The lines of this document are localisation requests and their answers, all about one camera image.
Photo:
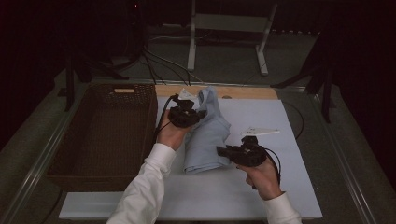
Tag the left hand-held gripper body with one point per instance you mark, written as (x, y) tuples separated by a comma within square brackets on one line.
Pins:
[(183, 116)]

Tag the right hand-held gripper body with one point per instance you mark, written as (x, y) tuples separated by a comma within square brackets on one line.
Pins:
[(249, 154)]

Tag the light blue tank top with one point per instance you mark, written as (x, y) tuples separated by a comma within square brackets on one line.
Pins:
[(205, 140)]

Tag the brown woven basket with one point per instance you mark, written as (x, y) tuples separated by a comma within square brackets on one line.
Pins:
[(102, 140)]

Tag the person's left hand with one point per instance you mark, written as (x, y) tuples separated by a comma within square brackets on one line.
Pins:
[(171, 137)]

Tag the person's right hand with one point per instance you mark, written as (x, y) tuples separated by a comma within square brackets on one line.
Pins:
[(264, 180)]

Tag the white metal stand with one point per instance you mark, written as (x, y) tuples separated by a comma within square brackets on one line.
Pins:
[(230, 22)]

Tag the black tripod stand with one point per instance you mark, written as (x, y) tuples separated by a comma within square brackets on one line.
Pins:
[(326, 93), (69, 87)]

